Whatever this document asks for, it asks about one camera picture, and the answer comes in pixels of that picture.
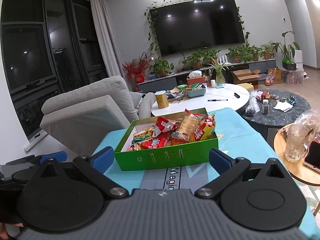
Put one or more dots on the trailing green vine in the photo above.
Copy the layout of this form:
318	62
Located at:
152	33

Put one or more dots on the clear storage box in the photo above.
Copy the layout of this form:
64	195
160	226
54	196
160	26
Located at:
292	76

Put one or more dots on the orange tissue box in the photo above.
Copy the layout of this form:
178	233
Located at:
195	81

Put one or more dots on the dark marble round table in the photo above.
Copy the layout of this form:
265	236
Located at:
280	116

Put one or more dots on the grey television cabinet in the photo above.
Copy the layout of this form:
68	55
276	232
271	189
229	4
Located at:
160	83

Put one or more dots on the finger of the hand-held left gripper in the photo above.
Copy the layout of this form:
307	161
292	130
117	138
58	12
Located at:
53	156

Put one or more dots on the small potted green plant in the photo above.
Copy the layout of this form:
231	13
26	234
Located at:
161	67

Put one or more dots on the grey cushion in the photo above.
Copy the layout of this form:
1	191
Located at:
147	105

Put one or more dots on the green peanut snack packet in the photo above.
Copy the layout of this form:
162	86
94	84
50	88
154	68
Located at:
142	136

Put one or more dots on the brown jar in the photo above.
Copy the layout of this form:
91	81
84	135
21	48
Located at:
265	107

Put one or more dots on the glass vase with plant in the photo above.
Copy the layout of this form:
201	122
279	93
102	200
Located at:
220	77

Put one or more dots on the white small bottle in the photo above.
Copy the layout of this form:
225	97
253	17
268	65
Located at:
213	83

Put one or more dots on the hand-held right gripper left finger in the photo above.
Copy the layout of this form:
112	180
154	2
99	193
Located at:
102	156

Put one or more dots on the dark glass sliding door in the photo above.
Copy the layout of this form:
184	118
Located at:
30	55

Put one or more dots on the clear cracker packet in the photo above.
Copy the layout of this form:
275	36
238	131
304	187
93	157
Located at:
187	125

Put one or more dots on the wall television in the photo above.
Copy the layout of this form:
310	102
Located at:
197	25

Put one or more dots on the white curtain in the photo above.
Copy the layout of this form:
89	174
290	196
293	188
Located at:
102	37

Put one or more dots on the white oval table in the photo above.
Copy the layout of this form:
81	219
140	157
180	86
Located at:
225	92

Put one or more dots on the yellow round stool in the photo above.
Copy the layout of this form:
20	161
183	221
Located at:
246	85

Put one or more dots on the red phone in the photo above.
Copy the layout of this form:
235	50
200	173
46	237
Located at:
313	156

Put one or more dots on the blue table cover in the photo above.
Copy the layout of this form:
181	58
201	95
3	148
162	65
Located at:
235	135

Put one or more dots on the person's right hand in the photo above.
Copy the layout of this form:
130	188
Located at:
18	225

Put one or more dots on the blue tray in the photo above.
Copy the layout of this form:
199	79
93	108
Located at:
197	93

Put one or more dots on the white paper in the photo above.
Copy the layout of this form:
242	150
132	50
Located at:
282	106

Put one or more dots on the bushy potted green plant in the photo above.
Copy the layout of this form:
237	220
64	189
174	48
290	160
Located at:
197	60

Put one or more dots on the yellow and red snack packet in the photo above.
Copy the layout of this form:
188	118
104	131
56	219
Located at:
202	130

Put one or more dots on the green cardboard box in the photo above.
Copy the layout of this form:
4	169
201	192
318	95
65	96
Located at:
160	157

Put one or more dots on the green and black box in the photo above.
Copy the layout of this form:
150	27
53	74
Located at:
289	65

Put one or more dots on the potted plant in terracotta pot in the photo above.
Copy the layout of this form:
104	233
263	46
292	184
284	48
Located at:
267	53

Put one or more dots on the wooden round side table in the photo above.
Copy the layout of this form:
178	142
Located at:
295	170

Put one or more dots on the yellow can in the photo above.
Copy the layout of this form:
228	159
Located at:
161	100

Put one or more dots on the open cardboard box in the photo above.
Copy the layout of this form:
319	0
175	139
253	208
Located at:
243	77

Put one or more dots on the glass mug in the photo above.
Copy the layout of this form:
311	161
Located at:
296	142

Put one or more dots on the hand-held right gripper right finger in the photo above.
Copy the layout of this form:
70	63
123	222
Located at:
220	160

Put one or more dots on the red white-label snack packet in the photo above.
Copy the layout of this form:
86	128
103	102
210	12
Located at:
165	125

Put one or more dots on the grey armchair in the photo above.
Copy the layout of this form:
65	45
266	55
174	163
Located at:
80	120

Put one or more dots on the black pen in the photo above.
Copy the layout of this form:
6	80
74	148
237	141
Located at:
217	100

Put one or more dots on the row of potted plants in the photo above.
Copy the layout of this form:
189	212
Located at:
237	53

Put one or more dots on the clear plastic bag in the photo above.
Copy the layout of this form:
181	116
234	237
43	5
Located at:
310	116

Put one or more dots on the red berry plant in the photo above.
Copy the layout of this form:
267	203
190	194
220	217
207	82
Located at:
136	67

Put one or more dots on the tall leafy potted plant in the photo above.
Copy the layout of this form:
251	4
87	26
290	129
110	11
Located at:
287	50

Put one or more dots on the red spicy snack packet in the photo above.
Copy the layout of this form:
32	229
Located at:
155	143

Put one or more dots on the patterned floor rug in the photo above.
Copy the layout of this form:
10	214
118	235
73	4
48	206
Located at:
310	195

